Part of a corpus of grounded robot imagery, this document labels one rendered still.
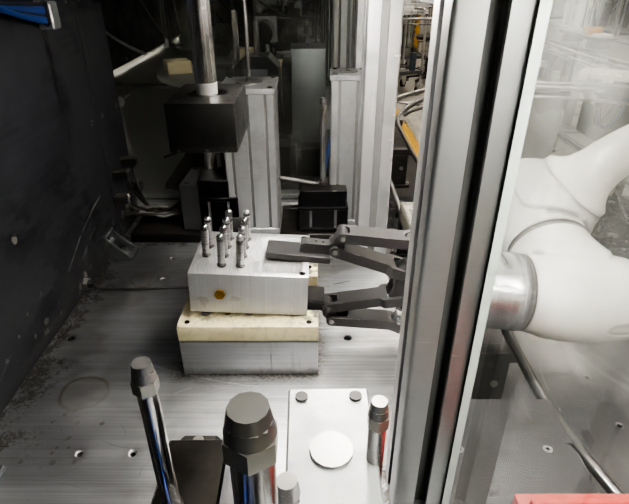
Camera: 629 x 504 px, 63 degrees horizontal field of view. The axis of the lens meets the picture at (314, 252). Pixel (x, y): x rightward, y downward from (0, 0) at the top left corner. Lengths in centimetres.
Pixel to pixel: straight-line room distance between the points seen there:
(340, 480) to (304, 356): 31
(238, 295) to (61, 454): 22
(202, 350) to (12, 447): 20
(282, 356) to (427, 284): 28
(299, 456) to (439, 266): 14
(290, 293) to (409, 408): 21
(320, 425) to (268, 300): 27
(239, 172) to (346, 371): 36
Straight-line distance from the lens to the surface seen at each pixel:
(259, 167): 79
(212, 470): 33
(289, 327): 54
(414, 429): 41
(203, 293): 55
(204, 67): 50
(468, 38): 28
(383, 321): 61
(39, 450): 58
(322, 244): 55
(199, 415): 56
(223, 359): 58
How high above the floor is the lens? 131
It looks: 29 degrees down
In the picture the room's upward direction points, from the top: straight up
